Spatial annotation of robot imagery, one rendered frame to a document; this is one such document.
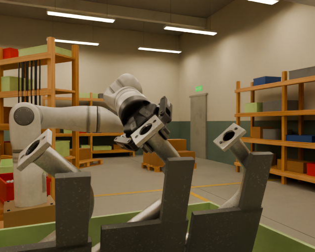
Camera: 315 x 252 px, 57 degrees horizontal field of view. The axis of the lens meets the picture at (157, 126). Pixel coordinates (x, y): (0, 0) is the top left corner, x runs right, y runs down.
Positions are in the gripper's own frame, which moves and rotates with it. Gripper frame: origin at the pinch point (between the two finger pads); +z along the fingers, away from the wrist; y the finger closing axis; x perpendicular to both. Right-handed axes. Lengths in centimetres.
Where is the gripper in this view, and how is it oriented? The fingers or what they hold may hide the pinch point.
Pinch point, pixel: (153, 137)
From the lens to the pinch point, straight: 49.9
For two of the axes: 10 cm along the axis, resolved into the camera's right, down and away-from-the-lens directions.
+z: 2.8, 3.5, -8.9
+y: 7.6, -6.6, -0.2
